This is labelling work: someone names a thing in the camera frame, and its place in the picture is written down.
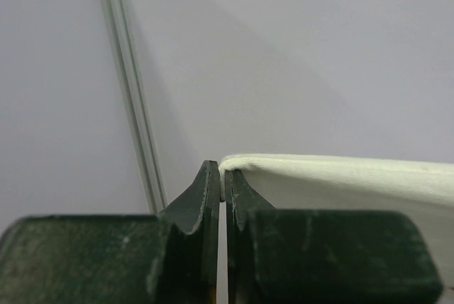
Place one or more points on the white t-shirt red print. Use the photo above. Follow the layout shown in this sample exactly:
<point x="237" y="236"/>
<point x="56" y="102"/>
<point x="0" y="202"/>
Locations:
<point x="421" y="190"/>

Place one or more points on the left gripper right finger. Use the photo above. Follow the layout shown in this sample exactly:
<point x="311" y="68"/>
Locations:
<point x="323" y="256"/>

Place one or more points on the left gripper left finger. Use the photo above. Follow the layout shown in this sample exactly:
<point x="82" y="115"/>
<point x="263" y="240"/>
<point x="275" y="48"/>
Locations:
<point x="169" y="257"/>

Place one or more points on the left aluminium corner post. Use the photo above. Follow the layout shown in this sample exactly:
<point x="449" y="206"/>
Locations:
<point x="120" y="31"/>

